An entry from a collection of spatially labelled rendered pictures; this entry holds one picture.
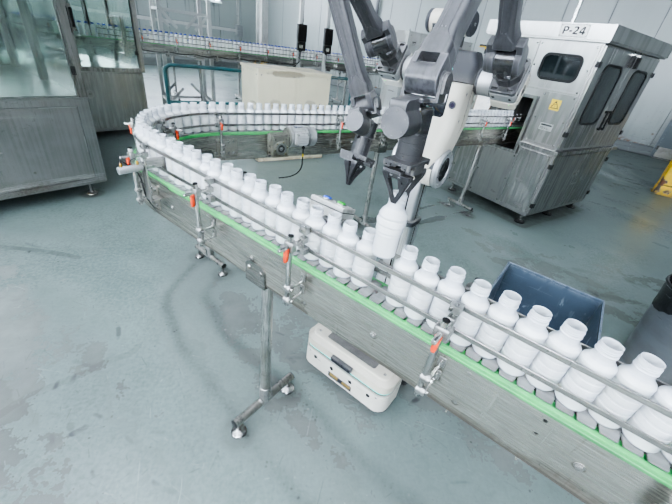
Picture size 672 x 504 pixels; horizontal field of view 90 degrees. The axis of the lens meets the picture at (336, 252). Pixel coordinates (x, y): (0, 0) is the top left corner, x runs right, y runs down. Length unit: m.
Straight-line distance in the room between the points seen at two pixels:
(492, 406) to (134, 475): 1.41
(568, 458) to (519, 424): 0.10
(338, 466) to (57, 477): 1.11
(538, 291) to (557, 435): 0.66
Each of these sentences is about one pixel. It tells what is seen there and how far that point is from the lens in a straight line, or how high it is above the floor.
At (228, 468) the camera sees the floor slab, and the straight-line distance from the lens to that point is 1.74.
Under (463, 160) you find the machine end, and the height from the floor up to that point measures 0.46.
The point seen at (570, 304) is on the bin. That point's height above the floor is 0.89.
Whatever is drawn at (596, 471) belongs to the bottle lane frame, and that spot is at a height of 0.92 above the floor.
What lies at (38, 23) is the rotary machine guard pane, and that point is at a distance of 3.76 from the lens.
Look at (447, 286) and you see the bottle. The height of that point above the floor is 1.13.
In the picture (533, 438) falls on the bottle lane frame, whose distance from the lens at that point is 0.92.
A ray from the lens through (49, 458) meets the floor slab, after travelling 1.98.
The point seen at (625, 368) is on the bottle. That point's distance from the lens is 0.84.
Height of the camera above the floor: 1.56
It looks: 32 degrees down
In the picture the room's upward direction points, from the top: 8 degrees clockwise
